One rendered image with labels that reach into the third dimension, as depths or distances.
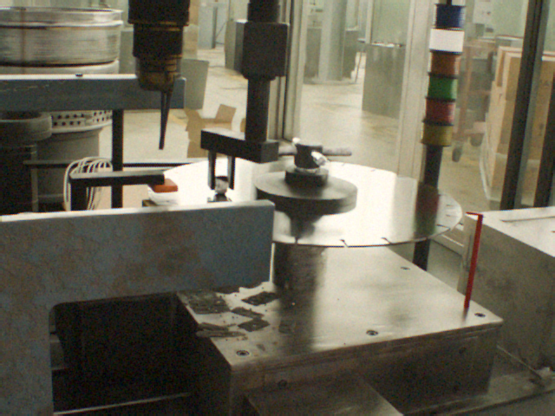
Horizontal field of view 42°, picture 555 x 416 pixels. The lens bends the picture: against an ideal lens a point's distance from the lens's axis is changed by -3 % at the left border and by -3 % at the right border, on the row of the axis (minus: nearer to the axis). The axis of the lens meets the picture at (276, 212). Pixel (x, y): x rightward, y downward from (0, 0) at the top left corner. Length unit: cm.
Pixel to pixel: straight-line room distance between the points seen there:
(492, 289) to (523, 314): 6
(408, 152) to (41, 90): 74
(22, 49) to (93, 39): 12
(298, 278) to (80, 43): 69
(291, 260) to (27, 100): 36
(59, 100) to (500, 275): 56
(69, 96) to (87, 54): 45
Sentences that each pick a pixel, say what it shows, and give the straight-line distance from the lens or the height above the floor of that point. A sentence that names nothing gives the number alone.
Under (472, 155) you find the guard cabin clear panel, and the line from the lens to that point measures 127.
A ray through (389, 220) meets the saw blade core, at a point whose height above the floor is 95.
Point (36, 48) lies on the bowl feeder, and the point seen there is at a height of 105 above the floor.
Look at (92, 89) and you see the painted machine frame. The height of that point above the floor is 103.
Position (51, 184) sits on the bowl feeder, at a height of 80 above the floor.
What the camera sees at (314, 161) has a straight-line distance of 74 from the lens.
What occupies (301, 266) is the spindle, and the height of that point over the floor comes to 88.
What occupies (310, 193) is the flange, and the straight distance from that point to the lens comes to 74.
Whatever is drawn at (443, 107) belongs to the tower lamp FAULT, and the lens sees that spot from 101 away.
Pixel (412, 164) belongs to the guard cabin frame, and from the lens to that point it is 138.
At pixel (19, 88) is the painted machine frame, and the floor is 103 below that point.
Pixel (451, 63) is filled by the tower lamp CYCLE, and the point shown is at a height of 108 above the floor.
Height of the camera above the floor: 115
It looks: 17 degrees down
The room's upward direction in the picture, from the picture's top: 4 degrees clockwise
